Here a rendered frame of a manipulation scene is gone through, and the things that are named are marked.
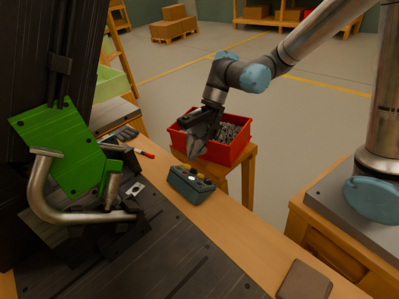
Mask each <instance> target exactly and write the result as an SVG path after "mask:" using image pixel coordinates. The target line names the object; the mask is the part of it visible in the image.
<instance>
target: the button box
mask: <svg viewBox="0 0 399 299"><path fill-rule="evenodd" d="M175 167H176V166H170V169H169V174H168V176H167V180H166V181H167V182H168V183H169V184H170V185H172V186H173V187H174V188H175V189H176V190H177V191H178V192H179V193H181V194H182V195H183V196H184V197H186V198H187V200H189V201H190V202H191V203H192V204H194V205H199V204H200V203H201V202H203V201H204V200H205V199H206V198H208V197H209V196H210V195H211V194H212V193H213V192H214V191H215V190H216V188H217V185H215V184H214V183H212V184H210V185H209V184H207V183H205V182H204V179H206V177H204V178H203V179H201V178H199V177H197V174H198V173H199V172H197V173H191V172H190V169H191V168H190V169H188V168H184V167H183V165H180V166H178V167H180V169H177V168H175ZM182 171H185V172H187V174H183V173H182ZM190 176H191V177H193V178H194V179H195V180H192V179H190V178H189V177H190ZM196 182H200V183H202V186H200V185H197V184H196Z"/></svg>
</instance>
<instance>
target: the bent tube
mask: <svg viewBox="0 0 399 299"><path fill-rule="evenodd" d="M30 152H31V153H35V154H36V158H35V160H34V163H33V167H32V170H31V173H30V177H29V179H28V182H27V188H26V196H27V201H28V204H29V206H30V208H31V210H32V211H33V212H34V213H35V214H36V215H37V216H38V217H39V218H41V219H42V220H44V221H46V222H49V223H51V224H55V225H63V226H69V225H86V224H101V223H110V222H125V221H135V219H136V216H137V213H136V212H128V211H127V210H112V211H111V212H110V213H104V212H102V211H80V212H66V211H61V210H58V209H56V208H54V207H53V206H52V205H51V204H50V203H49V202H48V200H47V199H46V195H45V186H46V182H47V179H48V176H49V172H50V169H51V166H52V163H53V159H54V157H58V158H63V157H64V154H63V152H62V151H60V150H56V149H50V148H44V147H38V146H35V145H30Z"/></svg>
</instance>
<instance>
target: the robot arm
mask: <svg viewBox="0 0 399 299"><path fill-rule="evenodd" d="M377 2H380V3H381V10H380V16H379V26H378V36H377V42H376V52H375V62H374V68H373V78H372V89H371V95H370V105H369V115H368V125H367V131H366V142H365V143H364V144H362V145H361V146H359V147H358V148H357V149H356V151H355V154H354V165H353V173H352V176H351V177H350V178H348V179H347V180H346V181H345V184H344V186H343V195H344V198H345V200H346V201H347V203H348V204H349V205H350V206H351V207H352V208H354V210H355V211H356V212H358V213H359V214H360V215H362V216H364V217H366V218H367V219H369V220H372V221H375V222H377V223H380V224H383V225H390V226H397V225H399V0H324V1H323V2H322V3H321V4H320V5H319V6H318V7H316V8H315V9H314V10H313V11H312V12H311V13H310V14H309V15H308V16H307V17H306V18H305V19H304V20H303V21H302V22H301V23H300V24H299V25H298V26H297V27H296V28H295V29H294V30H293V31H292V32H291V33H290V34H289V35H288V36H286V37H285V38H284V39H283V40H282V41H281V42H280V43H279V44H278V45H277V46H276V47H275V48H274V49H273V50H272V51H271V52H270V53H268V54H266V55H263V56H260V57H258V58H256V59H254V60H251V61H249V62H240V61H239V56H238V55H237V54H235V53H233V52H229V51H226V50H218V51H217V53H216V55H215V58H214V60H213V62H212V66H211V69H210V73H209V76H208V79H207V83H206V86H205V89H204V92H203V95H202V98H203V99H202V100H201V103H202V104H205V106H202V107H200V108H197V109H195V110H193V111H191V112H189V113H187V114H185V115H183V116H181V117H179V118H177V124H178V126H180V127H182V128H184V129H186V130H187V133H186V151H187V155H188V161H189V162H193V161H194V160H195V159H196V158H197V157H198V156H200V155H203V154H205V153H206V152H207V148H206V147H205V146H206V145H207V143H208V140H209V139H219V136H220V133H221V130H222V128H223V125H221V124H220V121H221V118H222V115H223V113H224V110H225V107H223V106H222V104H224V103H225V101H226V97H227V95H228V92H229V88H230V87H232V88H235V89H238V90H242V91H244V92H246V93H254V94H261V93H263V92H264V91H265V89H266V88H268V86H269V84H270V81H271V80H272V79H274V78H277V77H279V76H281V75H284V74H286V73H288V72H289V71H290V70H291V69H292V68H293V67H294V66H295V65H296V64H297V63H298V62H299V61H301V60H302V59H303V58H305V57H306V56H308V55H309V54H310V53H311V52H313V51H314V50H315V49H316V48H318V47H319V46H320V45H322V44H323V43H325V42H326V41H327V40H328V39H330V38H331V37H332V36H334V35H335V34H337V33H338V32H339V31H340V30H342V29H343V28H345V26H347V25H348V24H350V23H351V22H352V21H354V20H355V19H356V18H357V17H359V16H360V15H362V14H363V13H364V12H365V11H367V10H368V9H369V8H371V7H372V6H374V5H375V4H376V3H377ZM219 129H220V132H219V135H218V136H217V133H218V131H219ZM198 138H199V139H198Z"/></svg>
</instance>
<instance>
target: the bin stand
mask: <svg viewBox="0 0 399 299"><path fill-rule="evenodd" d="M171 145H172V143H171V144H169V146H170V150H171V153H172V154H173V155H174V157H175V158H177V159H178V160H179V161H181V162H182V163H187V164H189V165H191V167H192V168H194V169H196V170H197V172H199V173H201V174H203V175H204V176H205V177H206V178H208V179H211V180H212V182H213V183H214V184H215V185H217V188H219V189H220V190H222V191H223V192H224V193H226V194H227V195H229V192H228V184H227V179H226V175H227V174H229V173H230V172H231V171H232V170H233V169H234V168H235V167H237V166H238V165H239V164H240V163H241V166H242V205H243V206H244V207H245V208H247V209H248V210H250V211H251V212H253V208H254V183H255V157H256V155H257V154H258V145H257V144H255V143H253V142H251V141H249V142H248V144H247V146H246V147H245V148H244V150H243V151H242V153H241V154H240V156H239V157H238V158H237V160H236V161H235V163H234V164H233V165H232V167H231V168H228V167H225V166H222V165H219V164H216V163H213V162H211V161H208V160H205V159H202V158H199V157H197V158H196V159H195V160H194V161H193V162H189V161H188V155H187V153H184V152H181V151H178V150H176V149H174V148H173V147H172V146H171Z"/></svg>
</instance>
